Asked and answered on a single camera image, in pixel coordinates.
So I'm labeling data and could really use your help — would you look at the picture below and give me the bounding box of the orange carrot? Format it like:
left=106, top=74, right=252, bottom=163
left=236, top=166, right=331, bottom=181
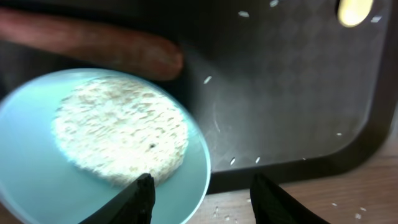
left=1, top=7, right=184, bottom=81

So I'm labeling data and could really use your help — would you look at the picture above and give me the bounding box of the brown serving tray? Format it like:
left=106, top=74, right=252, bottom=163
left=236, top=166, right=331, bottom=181
left=2, top=0, right=397, bottom=194

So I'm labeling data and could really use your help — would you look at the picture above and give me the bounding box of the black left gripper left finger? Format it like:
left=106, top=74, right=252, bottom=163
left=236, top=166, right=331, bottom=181
left=79, top=174, right=155, bottom=224

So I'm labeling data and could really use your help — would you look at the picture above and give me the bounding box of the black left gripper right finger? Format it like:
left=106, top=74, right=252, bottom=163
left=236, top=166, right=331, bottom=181
left=250, top=174, right=328, bottom=224

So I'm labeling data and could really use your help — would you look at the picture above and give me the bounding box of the white rice pile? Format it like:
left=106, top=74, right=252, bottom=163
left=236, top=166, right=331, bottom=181
left=52, top=77, right=188, bottom=186

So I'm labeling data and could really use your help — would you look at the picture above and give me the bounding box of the yellow plastic spoon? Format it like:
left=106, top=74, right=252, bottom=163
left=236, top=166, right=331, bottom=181
left=337, top=0, right=374, bottom=28

